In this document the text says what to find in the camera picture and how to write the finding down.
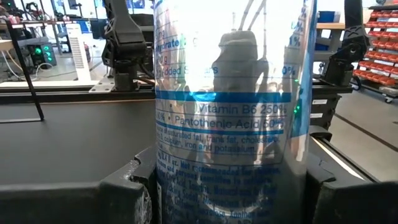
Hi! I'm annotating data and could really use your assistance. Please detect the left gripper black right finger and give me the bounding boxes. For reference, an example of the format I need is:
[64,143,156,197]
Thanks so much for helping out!
[306,154,398,224]

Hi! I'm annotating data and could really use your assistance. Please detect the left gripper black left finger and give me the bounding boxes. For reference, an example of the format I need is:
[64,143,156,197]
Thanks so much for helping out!
[0,144,157,224]

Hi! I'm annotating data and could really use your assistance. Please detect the silver blue Red Bull can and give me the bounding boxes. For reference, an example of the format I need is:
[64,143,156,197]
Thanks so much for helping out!
[153,0,318,224]

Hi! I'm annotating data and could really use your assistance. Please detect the white mounting plate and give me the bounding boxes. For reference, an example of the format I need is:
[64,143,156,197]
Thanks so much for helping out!
[88,76,116,94]

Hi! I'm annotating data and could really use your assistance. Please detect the metal rack with red bins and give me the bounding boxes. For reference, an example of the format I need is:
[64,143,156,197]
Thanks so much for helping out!
[353,4,398,103]

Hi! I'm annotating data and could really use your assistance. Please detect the white tower fan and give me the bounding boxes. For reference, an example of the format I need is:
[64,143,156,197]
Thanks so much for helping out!
[65,23,93,83]

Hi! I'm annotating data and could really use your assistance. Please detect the black computer tower lit fans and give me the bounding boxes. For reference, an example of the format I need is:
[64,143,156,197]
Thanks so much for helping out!
[26,42,58,68]

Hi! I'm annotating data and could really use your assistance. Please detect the wooden bench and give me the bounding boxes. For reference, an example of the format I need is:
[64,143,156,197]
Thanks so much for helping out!
[313,22,346,63]

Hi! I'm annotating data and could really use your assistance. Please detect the blue storage bin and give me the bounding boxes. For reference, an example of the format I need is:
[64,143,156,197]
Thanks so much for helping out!
[317,11,341,24]

